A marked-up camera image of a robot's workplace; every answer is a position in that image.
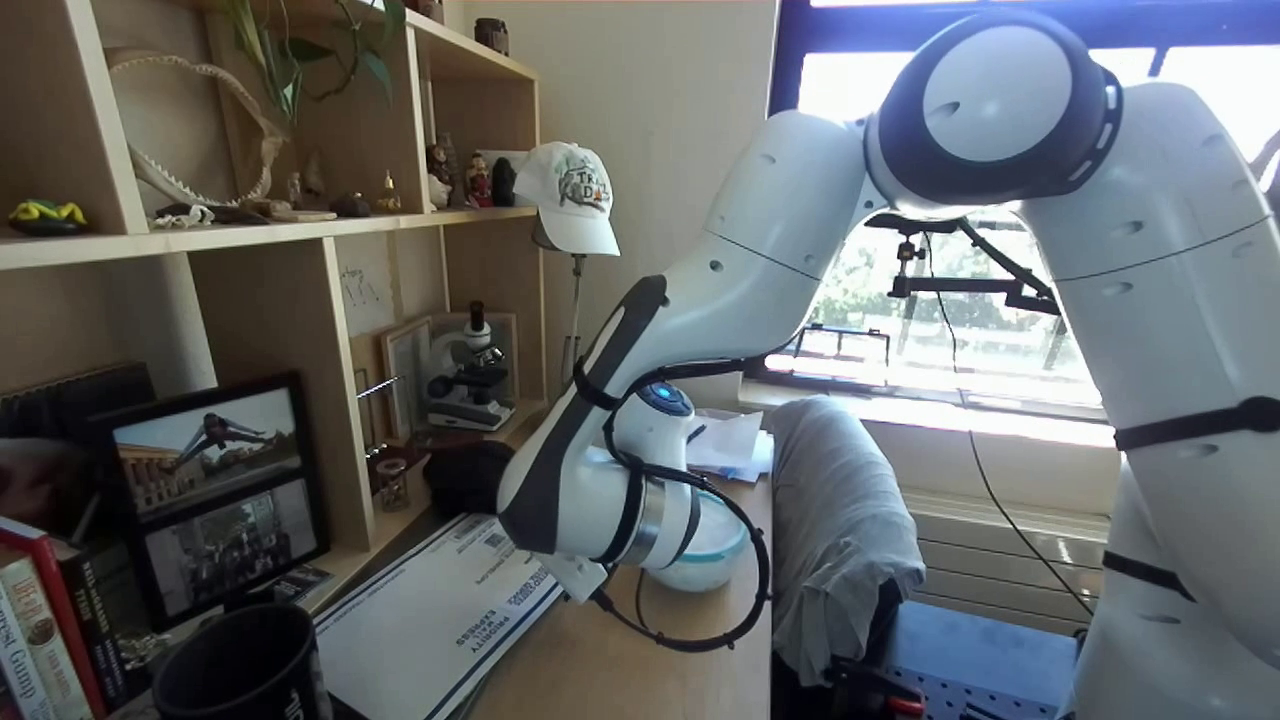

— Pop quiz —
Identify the small brown bowl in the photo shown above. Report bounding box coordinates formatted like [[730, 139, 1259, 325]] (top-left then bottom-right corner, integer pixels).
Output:
[[364, 438, 437, 514]]

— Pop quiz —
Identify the black mug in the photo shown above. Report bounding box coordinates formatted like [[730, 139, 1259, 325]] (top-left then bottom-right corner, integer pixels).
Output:
[[146, 598, 334, 720]]

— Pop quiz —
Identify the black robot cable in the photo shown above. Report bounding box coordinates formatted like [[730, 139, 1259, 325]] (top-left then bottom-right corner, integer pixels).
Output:
[[573, 365, 774, 657]]

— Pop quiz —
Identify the light blue lidded bowl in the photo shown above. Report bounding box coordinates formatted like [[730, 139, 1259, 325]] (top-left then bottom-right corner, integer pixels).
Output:
[[651, 492, 753, 598]]

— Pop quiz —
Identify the black cloth beanie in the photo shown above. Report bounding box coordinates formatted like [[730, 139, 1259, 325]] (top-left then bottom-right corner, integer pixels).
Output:
[[421, 436, 529, 523]]

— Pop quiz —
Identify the black and white microscope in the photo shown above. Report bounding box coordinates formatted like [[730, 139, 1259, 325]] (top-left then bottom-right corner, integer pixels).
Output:
[[421, 297, 520, 430]]

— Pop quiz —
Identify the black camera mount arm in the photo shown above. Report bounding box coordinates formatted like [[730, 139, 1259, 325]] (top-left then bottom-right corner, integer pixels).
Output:
[[864, 213, 1075, 325]]

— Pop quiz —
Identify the small dark jar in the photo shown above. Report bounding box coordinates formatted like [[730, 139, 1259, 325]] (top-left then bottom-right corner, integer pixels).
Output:
[[470, 13, 517, 60]]

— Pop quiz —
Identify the green toy figure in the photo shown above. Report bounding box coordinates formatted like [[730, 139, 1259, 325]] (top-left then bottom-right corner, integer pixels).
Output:
[[9, 194, 94, 238]]

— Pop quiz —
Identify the wooden shelf unit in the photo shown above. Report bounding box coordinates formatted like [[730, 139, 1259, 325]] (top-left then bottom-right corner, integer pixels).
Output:
[[0, 0, 550, 720]]

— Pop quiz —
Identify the metal wire rack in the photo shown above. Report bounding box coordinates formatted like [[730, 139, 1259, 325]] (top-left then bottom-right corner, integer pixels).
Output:
[[348, 376, 403, 450]]

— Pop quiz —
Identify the black photo frame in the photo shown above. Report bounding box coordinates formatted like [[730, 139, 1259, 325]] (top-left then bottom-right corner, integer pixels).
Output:
[[83, 366, 334, 636]]

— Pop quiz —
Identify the red spine book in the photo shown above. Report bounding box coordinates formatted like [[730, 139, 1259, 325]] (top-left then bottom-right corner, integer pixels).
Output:
[[0, 513, 110, 720]]

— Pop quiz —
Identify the white paper sheet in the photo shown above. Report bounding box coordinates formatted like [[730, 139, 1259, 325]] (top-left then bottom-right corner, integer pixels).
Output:
[[312, 513, 573, 720]]

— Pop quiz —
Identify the blue perforated plate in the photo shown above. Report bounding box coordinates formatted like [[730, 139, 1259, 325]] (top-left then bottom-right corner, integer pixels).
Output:
[[877, 597, 1086, 720]]

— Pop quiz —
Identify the green potted vine plant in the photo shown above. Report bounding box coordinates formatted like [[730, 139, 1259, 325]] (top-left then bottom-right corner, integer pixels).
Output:
[[212, 0, 410, 131]]

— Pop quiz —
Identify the white baseball cap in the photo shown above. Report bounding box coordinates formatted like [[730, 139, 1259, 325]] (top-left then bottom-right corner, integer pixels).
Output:
[[512, 139, 622, 260]]

